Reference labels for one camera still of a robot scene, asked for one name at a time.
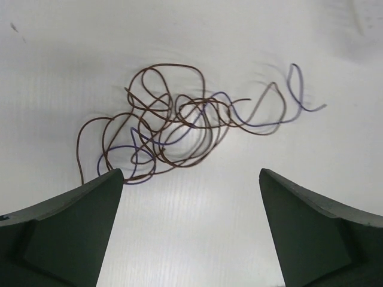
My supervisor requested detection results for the brown wire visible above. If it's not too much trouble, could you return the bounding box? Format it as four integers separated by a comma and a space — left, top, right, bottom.
77, 62, 287, 185

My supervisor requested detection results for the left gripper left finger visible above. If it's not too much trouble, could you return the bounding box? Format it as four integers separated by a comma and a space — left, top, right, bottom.
1, 169, 123, 286

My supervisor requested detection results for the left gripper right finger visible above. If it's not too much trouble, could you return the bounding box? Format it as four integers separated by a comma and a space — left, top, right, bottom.
259, 169, 382, 286

